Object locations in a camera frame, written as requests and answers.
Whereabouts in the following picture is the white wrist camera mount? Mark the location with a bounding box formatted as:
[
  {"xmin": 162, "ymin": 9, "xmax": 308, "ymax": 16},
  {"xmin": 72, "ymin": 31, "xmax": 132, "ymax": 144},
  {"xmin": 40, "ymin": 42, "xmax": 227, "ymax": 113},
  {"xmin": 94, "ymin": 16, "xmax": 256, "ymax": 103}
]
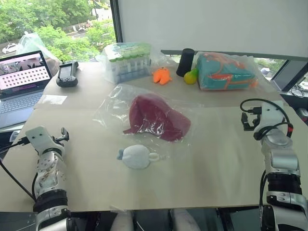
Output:
[
  {"xmin": 25, "ymin": 126, "xmax": 66, "ymax": 157},
  {"xmin": 261, "ymin": 100, "xmax": 285, "ymax": 128}
]

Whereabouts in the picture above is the black window frame post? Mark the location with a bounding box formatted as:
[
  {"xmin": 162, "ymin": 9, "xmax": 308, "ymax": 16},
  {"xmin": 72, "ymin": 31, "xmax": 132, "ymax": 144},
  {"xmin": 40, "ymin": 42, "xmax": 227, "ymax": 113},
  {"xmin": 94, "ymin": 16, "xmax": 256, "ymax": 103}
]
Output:
[{"xmin": 109, "ymin": 0, "xmax": 124, "ymax": 44}]

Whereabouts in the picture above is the clear plastic bag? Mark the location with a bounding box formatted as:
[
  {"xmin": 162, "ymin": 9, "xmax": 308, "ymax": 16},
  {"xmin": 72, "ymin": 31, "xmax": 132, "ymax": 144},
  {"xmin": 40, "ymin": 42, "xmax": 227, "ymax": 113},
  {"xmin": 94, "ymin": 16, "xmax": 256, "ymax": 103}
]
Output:
[{"xmin": 92, "ymin": 84, "xmax": 205, "ymax": 145}]

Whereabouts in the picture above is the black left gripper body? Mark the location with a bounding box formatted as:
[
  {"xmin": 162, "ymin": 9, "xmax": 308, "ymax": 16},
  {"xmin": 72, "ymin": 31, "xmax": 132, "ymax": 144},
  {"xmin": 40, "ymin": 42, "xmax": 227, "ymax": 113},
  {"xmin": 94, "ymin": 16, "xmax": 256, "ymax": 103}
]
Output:
[{"xmin": 49, "ymin": 134, "xmax": 64, "ymax": 147}]

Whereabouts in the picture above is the crumpled white plastic bag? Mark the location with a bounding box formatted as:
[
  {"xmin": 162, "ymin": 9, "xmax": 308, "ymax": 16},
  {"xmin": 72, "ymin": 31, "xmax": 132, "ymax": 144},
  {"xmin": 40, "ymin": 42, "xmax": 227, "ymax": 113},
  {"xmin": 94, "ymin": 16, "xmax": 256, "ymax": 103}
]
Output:
[{"xmin": 16, "ymin": 31, "xmax": 61, "ymax": 70}]

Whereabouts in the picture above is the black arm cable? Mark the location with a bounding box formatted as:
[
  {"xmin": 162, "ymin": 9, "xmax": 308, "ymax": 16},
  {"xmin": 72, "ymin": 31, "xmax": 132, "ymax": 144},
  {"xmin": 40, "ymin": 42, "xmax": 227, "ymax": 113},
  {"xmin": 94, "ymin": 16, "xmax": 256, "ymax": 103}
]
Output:
[
  {"xmin": 0, "ymin": 137, "xmax": 39, "ymax": 203},
  {"xmin": 240, "ymin": 98, "xmax": 295, "ymax": 145}
]

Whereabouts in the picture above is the orange plush toy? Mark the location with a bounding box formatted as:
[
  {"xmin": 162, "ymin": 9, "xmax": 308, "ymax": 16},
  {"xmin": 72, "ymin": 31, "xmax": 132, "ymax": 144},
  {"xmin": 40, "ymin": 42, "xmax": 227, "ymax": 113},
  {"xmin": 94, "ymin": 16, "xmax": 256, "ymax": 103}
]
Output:
[{"xmin": 152, "ymin": 67, "xmax": 173, "ymax": 85}]

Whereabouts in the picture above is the black side desk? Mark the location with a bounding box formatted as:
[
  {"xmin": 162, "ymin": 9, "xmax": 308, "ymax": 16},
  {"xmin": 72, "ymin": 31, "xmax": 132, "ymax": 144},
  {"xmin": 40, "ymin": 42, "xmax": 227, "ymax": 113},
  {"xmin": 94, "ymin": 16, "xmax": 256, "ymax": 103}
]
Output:
[{"xmin": 280, "ymin": 92, "xmax": 308, "ymax": 126}]

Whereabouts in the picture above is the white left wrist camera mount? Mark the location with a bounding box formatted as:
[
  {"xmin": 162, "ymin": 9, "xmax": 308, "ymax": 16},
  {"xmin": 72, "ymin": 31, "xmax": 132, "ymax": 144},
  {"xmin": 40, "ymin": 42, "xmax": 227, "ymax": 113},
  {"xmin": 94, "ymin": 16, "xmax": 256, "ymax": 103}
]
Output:
[{"xmin": 25, "ymin": 126, "xmax": 66, "ymax": 157}]

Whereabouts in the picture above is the teal orange toy in bag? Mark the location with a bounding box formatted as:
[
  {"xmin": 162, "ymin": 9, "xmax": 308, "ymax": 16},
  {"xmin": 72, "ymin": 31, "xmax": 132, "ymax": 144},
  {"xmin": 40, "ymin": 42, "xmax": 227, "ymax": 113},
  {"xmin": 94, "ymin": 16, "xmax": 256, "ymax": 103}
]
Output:
[{"xmin": 193, "ymin": 51, "xmax": 262, "ymax": 92}]

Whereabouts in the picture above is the white car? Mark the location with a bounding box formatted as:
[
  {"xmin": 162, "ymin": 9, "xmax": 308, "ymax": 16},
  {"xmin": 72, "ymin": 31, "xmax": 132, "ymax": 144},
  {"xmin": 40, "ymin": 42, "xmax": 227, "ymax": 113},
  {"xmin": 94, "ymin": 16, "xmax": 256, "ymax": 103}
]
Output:
[{"xmin": 1, "ymin": 43, "xmax": 19, "ymax": 54}]

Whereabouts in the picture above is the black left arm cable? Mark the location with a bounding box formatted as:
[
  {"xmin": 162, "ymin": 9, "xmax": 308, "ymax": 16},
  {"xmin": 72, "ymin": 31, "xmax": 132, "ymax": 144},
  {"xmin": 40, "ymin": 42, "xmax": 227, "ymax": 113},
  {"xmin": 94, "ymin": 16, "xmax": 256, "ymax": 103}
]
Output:
[{"xmin": 0, "ymin": 137, "xmax": 39, "ymax": 203}]

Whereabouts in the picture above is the small clear flat sachet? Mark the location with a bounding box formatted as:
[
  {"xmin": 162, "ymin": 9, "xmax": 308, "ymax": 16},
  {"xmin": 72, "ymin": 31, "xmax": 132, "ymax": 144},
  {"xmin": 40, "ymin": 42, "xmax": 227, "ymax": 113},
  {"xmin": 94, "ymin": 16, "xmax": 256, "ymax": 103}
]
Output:
[{"xmin": 41, "ymin": 95, "xmax": 68, "ymax": 104}]

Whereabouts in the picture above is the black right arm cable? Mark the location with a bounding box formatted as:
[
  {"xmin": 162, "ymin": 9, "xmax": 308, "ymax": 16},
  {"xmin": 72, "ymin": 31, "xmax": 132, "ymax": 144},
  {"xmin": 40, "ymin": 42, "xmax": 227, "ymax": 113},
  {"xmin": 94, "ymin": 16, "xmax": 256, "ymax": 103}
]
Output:
[{"xmin": 240, "ymin": 98, "xmax": 295, "ymax": 145}]

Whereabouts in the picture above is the dark monitor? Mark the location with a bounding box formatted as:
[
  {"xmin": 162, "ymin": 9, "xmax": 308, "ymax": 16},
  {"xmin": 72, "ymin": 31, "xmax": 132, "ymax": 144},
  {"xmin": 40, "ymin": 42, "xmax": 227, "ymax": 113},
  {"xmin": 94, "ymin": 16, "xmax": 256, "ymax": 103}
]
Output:
[{"xmin": 271, "ymin": 59, "xmax": 308, "ymax": 92}]

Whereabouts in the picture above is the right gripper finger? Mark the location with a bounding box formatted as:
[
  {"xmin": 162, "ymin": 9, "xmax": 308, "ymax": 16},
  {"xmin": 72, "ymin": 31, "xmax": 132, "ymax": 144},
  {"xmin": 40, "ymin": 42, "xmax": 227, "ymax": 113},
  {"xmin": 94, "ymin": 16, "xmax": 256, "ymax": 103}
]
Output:
[
  {"xmin": 250, "ymin": 115, "xmax": 261, "ymax": 131},
  {"xmin": 241, "ymin": 112, "xmax": 251, "ymax": 131}
]

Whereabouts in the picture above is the clear bag around tube rack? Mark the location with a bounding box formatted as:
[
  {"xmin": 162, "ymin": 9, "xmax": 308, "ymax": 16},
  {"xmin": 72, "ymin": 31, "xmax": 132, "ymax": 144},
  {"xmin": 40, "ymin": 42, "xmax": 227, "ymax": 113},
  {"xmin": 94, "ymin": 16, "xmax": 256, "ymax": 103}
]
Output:
[{"xmin": 95, "ymin": 42, "xmax": 180, "ymax": 85}]

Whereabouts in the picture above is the green capped tube rack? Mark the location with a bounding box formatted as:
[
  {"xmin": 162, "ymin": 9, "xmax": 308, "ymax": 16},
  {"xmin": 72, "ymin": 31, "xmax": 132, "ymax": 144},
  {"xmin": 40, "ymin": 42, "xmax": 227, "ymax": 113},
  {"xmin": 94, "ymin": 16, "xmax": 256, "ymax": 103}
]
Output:
[{"xmin": 108, "ymin": 42, "xmax": 153, "ymax": 84}]

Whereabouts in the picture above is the yellow green toy pear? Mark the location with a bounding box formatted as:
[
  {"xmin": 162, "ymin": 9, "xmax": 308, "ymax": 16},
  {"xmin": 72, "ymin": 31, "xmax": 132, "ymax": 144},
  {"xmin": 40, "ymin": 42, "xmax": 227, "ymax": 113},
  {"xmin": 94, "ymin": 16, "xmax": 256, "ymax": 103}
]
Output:
[{"xmin": 184, "ymin": 68, "xmax": 199, "ymax": 85}]

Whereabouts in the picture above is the dark red object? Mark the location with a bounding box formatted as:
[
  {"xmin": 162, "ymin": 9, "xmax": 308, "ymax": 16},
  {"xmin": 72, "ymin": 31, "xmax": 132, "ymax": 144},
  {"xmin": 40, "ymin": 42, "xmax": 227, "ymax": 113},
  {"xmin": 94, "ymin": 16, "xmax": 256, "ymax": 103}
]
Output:
[{"xmin": 123, "ymin": 94, "xmax": 192, "ymax": 142}]

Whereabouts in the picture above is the black handheld controller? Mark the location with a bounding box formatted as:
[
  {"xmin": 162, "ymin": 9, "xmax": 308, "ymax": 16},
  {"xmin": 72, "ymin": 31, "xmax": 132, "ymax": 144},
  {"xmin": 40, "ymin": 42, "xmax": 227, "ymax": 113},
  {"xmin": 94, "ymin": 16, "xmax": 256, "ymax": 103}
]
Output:
[{"xmin": 56, "ymin": 60, "xmax": 79, "ymax": 88}]

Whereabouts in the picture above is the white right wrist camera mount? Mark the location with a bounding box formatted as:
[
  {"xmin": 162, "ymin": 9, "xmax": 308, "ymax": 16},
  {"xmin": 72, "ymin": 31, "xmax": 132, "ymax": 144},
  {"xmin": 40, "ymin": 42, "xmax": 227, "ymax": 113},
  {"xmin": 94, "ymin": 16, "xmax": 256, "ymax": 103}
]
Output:
[{"xmin": 261, "ymin": 100, "xmax": 285, "ymax": 128}]

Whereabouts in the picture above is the dark window rail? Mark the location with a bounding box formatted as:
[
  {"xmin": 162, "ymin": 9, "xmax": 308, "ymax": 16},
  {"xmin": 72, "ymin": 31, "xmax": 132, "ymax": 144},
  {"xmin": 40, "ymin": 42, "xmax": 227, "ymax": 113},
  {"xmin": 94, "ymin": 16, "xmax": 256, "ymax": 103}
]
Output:
[{"xmin": 160, "ymin": 49, "xmax": 308, "ymax": 64}]

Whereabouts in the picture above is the teal orange folded item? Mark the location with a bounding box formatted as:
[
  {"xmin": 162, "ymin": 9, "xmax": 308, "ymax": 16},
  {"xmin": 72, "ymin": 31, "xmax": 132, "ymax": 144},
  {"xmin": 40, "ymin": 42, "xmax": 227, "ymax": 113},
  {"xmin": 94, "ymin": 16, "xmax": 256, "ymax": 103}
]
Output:
[{"xmin": 197, "ymin": 53, "xmax": 258, "ymax": 91}]

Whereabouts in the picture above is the black cylinder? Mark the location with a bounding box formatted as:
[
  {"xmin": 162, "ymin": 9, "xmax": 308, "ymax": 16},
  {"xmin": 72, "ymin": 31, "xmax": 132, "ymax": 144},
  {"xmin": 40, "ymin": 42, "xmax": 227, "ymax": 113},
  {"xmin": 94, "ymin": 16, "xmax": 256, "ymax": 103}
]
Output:
[{"xmin": 176, "ymin": 48, "xmax": 194, "ymax": 77}]

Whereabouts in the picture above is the white blue plush toy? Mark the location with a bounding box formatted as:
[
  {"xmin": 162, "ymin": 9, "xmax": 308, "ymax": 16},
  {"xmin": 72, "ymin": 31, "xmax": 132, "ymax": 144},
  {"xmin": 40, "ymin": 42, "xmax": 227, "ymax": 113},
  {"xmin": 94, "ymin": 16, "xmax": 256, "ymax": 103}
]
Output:
[{"xmin": 117, "ymin": 145, "xmax": 167, "ymax": 169}]

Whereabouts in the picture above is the grey laptop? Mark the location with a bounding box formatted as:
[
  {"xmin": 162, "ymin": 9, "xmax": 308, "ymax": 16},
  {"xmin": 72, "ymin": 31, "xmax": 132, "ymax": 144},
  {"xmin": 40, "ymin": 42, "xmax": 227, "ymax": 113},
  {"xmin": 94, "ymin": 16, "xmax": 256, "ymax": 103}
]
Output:
[{"xmin": 0, "ymin": 50, "xmax": 52, "ymax": 129}]

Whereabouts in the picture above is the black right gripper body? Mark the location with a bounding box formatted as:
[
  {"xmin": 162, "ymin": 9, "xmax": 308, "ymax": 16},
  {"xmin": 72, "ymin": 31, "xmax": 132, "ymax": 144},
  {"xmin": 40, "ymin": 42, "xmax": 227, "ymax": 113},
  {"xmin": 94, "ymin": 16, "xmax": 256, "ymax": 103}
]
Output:
[{"xmin": 247, "ymin": 107, "xmax": 263, "ymax": 132}]

